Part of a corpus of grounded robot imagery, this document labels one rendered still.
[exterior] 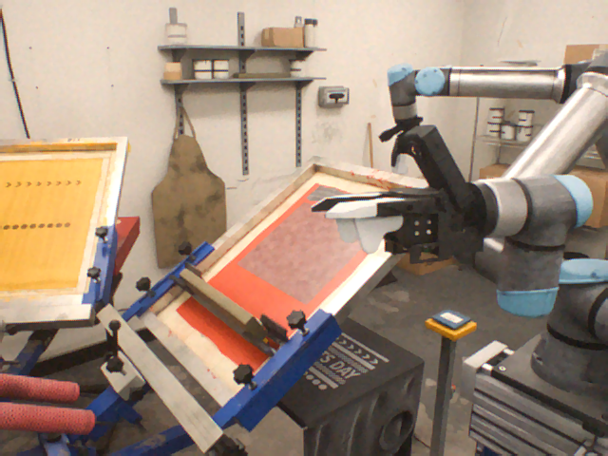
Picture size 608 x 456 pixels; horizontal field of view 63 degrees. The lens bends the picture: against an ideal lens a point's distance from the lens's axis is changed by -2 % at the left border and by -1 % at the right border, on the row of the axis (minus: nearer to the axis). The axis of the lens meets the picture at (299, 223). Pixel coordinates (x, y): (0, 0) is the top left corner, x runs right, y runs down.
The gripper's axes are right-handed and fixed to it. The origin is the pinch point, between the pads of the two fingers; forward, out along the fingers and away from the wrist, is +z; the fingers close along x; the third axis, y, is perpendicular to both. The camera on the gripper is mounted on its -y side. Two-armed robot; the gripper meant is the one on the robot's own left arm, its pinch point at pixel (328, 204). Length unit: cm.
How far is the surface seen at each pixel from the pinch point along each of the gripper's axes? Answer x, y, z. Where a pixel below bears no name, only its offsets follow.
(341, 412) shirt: 62, 67, -24
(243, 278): 84, 32, -3
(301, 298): 63, 33, -14
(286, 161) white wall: 317, 13, -77
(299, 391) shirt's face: 72, 64, -15
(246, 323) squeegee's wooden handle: 53, 34, 2
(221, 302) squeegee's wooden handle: 64, 32, 6
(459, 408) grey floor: 167, 146, -132
